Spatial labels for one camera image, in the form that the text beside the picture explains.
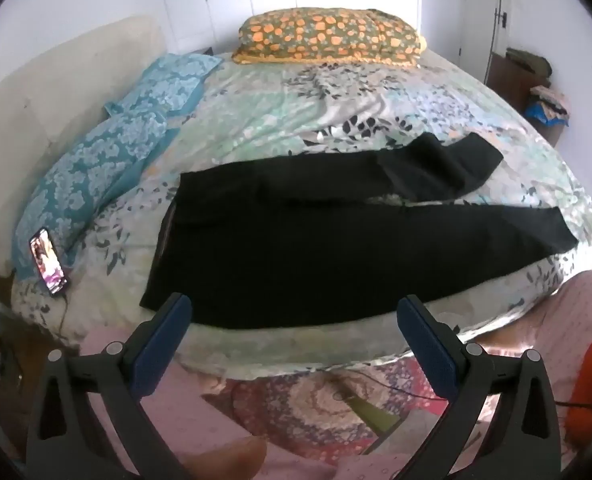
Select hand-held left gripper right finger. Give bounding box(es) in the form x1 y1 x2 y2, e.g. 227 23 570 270
390 294 563 480

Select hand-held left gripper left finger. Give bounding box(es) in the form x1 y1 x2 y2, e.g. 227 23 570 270
24 292 194 480

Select black pants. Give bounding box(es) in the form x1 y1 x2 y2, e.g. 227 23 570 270
140 132 579 330

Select pink dotted pajama clothing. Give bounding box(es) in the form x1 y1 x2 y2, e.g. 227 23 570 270
78 270 592 480

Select smartphone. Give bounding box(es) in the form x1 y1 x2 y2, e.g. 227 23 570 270
30 228 70 295

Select patterned floor rug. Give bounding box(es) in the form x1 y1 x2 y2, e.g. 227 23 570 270
201 355 482 458

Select blue floral pillow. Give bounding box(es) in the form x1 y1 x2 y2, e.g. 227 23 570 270
14 110 181 281
104 52 224 117

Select floral bed sheet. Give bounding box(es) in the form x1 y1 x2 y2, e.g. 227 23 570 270
10 50 592 382

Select pile of clothes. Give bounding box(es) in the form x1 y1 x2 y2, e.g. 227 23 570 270
525 85 573 127

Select brown wooden cabinet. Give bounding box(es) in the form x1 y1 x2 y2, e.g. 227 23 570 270
486 52 572 148

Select cream padded headboard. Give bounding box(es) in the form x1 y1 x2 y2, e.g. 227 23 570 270
0 16 169 277

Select dark green bag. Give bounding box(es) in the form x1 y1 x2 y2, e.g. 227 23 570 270
505 47 553 80

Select white door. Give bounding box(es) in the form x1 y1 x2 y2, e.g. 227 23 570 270
458 0 514 86

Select orange floral pillow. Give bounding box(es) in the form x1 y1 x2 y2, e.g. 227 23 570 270
232 7 427 67

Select black cable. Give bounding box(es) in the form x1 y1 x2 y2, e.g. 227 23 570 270
326 374 452 405

